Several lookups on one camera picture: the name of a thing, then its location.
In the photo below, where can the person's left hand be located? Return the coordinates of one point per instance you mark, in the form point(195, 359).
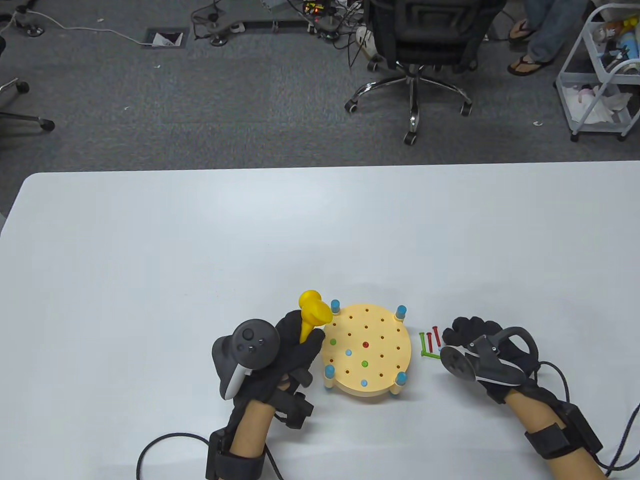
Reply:
point(295, 357)

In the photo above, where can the person's right hand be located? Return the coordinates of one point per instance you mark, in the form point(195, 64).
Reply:
point(470, 330)

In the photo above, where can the yellow toy hammer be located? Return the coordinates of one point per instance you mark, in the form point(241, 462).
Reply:
point(315, 312)

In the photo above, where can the yellow round tap bench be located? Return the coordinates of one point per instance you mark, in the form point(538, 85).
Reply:
point(380, 330)

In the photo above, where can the person's left forearm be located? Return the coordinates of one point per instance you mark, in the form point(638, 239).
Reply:
point(252, 425)

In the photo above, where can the person's right forearm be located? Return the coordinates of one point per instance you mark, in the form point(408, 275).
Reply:
point(530, 415)

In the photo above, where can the colourful toy figure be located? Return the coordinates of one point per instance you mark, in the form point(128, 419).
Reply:
point(607, 30)

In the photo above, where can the dark grey handheld controller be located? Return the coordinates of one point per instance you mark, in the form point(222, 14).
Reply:
point(250, 342)
point(492, 367)

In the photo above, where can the black wrist band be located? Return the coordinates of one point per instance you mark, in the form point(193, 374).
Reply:
point(235, 467)
point(550, 440)

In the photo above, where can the white crumpled cloth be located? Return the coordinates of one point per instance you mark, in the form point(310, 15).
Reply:
point(600, 107)

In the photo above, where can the white utility cart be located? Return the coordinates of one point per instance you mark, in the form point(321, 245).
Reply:
point(567, 85)

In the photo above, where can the black office chair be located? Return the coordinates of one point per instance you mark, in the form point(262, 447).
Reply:
point(430, 30)

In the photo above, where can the light blue bottle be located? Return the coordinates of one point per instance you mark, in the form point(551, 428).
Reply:
point(633, 47)

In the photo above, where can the grey floor box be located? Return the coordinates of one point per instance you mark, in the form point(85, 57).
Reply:
point(164, 37)

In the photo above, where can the black chair base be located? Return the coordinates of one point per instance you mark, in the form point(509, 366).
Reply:
point(30, 120)

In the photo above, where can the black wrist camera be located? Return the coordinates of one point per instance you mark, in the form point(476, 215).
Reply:
point(297, 410)

